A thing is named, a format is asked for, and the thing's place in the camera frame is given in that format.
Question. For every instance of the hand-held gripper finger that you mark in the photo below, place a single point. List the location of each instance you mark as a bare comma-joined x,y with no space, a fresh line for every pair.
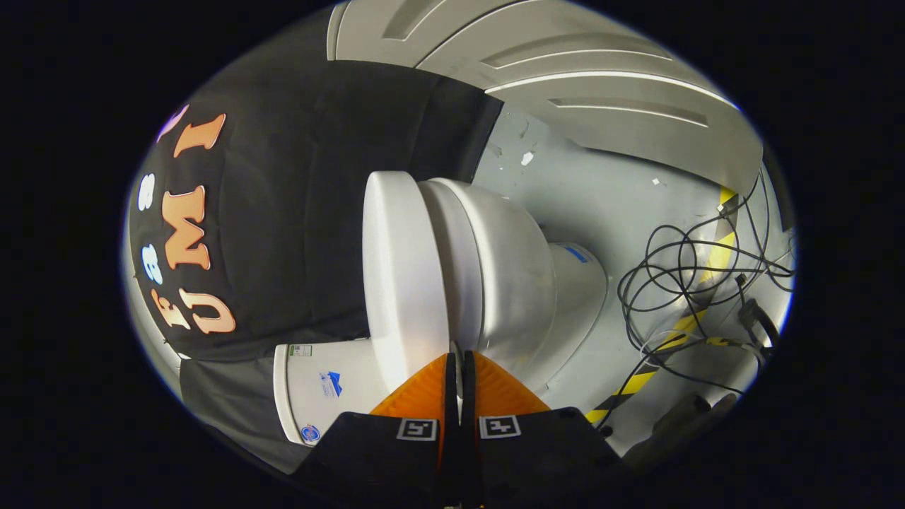
452,396
468,396

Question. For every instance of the white toilet lid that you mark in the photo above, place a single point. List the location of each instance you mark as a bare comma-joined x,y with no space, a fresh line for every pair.
403,276

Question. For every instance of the white toilet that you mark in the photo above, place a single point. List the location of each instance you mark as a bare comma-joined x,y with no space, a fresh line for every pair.
516,283

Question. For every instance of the white toilet seat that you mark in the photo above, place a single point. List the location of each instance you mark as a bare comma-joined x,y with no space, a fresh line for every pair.
459,268

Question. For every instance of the black backdrop cloth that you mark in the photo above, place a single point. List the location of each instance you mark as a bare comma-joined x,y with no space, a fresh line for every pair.
297,212

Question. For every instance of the yellow black floor tape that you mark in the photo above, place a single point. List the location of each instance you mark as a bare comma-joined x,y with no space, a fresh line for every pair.
717,258

